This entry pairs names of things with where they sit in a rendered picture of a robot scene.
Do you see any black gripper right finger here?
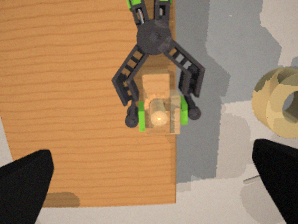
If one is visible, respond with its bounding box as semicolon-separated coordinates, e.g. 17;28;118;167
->
252;139;298;224

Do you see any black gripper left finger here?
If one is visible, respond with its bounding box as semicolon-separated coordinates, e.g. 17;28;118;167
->
0;149;54;224

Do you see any light wooden board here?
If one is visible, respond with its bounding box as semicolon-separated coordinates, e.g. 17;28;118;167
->
0;0;176;208

